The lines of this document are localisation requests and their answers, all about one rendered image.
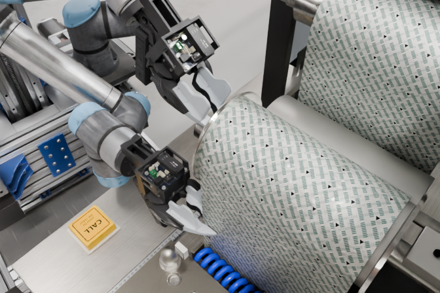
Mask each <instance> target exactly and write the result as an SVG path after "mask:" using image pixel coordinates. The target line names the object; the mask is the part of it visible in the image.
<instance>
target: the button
mask: <svg viewBox="0 0 440 293"><path fill-rule="evenodd" d="M68 227H69V229H70V230H71V232H72V233H73V234H74V235H75V236H76V237H77V238H78V239H79V241H80V242H81V243H82V244H83V245H84V246H85V247H86V248H87V249H88V250H92V249H93V248H94V247H95V246H96V245H97V244H98V243H100V242H101V241H102V240H104V239H105V238H106V237H107V236H108V235H109V234H110V233H112V232H113V231H114V230H116V227H115V223H114V222H113V221H112V220H111V219H110V218H108V217H107V216H106V215H105V214H104V213H103V212H102V211H101V210H100V209H99V208H98V207H97V206H96V205H94V206H92V207H91V208H90V209H89V210H87V211H86V212H85V213H83V214H82V215H81V216H80V217H78V218H77V219H76V220H74V221H73V222H72V223H71V224H69V225H68Z"/></svg>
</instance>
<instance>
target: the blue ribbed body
mask: <svg viewBox="0 0 440 293"><path fill-rule="evenodd" d="M200 259H202V262H201V264H200V266H201V267H202V268H206V267H207V266H208V265H209V268H208V270H207V272H208V273H209V274H210V275H211V274H212V273H213V272H214V271H215V272H216V274H215V275H214V279H215V280H216V281H218V280H219V279H220V278H223V280H222V282H221V285H222V286H223V287H226V286H227V285H228V284H230V285H231V286H230V287H229V289H228V291H229V292H230V293H234V291H235V290H237V291H238V293H262V292H261V291H255V287H254V285H252V284H248V280H247V279H246V278H240V274H239V272H237V271H234V270H233V267H232V266H229V265H227V263H226V262H225V260H224V259H219V255H218V254H216V253H213V251H212V249H211V248H209V247H206V248H204V249H200V250H199V251H198V253H197V254H196V255H195V257H194V261H195V262H198V261H199V260H200Z"/></svg>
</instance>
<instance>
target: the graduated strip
mask: <svg viewBox="0 0 440 293"><path fill-rule="evenodd" d="M193 214H194V217H196V218H198V219H199V220H200V219H201V218H202V217H201V215H200V213H199V212H198V211H195V212H194V213H193ZM185 233H186V231H185V230H183V231H182V230H178V229H177V228H176V229H175V230H174V231H173V232H172V233H171V234H170V235H169V236H168V237H167V238H165V240H163V242H161V243H160V244H159V245H158V246H157V247H156V248H155V249H154V250H153V251H152V252H150V253H149V254H148V255H147V256H146V257H145V258H144V259H143V260H142V261H141V262H140V263H139V264H138V265H137V266H136V267H134V268H133V269H132V270H131V271H130V272H129V273H128V274H127V275H126V276H124V277H123V278H122V279H121V280H120V281H119V282H118V283H117V284H116V285H115V286H114V287H113V288H112V289H111V290H110V291H108V292H107V293H114V292H115V291H116V290H118V289H119V288H120V287H121V286H122V285H123V284H124V283H125V282H126V281H127V280H128V279H129V278H130V277H131V276H132V275H133V274H134V273H135V272H136V271H138V270H139V269H140V268H141V267H142V266H143V265H144V264H145V263H146V262H148V261H149V260H150V259H151V258H152V257H153V256H154V255H155V254H156V253H157V252H158V251H159V250H160V249H161V248H162V247H163V246H164V245H165V244H166V243H168V242H169V241H170V240H172V241H173V242H177V241H178V240H179V239H180V238H181V237H182V236H183V235H184V234H185Z"/></svg>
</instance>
